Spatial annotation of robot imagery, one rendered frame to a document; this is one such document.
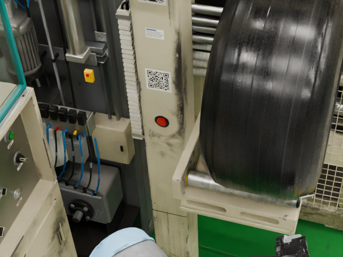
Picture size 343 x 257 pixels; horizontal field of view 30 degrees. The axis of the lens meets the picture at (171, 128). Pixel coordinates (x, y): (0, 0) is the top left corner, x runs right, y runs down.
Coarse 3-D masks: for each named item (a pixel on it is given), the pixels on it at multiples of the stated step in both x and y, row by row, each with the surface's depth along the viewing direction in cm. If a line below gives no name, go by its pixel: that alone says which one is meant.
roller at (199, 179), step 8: (192, 176) 192; (200, 176) 192; (208, 176) 191; (192, 184) 192; (200, 184) 191; (208, 184) 191; (216, 184) 190; (224, 192) 191; (232, 192) 189; (240, 192) 188; (264, 200) 187; (272, 200) 186; (280, 200) 185; (296, 200) 184
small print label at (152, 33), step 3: (147, 30) 167; (150, 30) 166; (153, 30) 166; (156, 30) 166; (159, 30) 165; (162, 30) 165; (147, 33) 167; (150, 33) 167; (153, 33) 167; (156, 33) 166; (159, 33) 166; (162, 33) 166; (147, 36) 168; (150, 36) 168; (153, 36) 168; (156, 36) 167; (159, 36) 167; (162, 36) 167; (162, 39) 167
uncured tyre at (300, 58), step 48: (240, 0) 158; (288, 0) 155; (336, 0) 157; (240, 48) 151; (288, 48) 149; (336, 48) 150; (240, 96) 151; (288, 96) 148; (336, 96) 194; (240, 144) 155; (288, 144) 151; (288, 192) 163
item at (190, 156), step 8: (200, 112) 208; (192, 136) 200; (192, 144) 197; (184, 152) 195; (192, 152) 196; (184, 160) 193; (192, 160) 198; (176, 168) 191; (184, 168) 191; (192, 168) 201; (176, 176) 188; (184, 176) 192; (176, 184) 189; (184, 184) 192; (176, 192) 192; (184, 192) 194
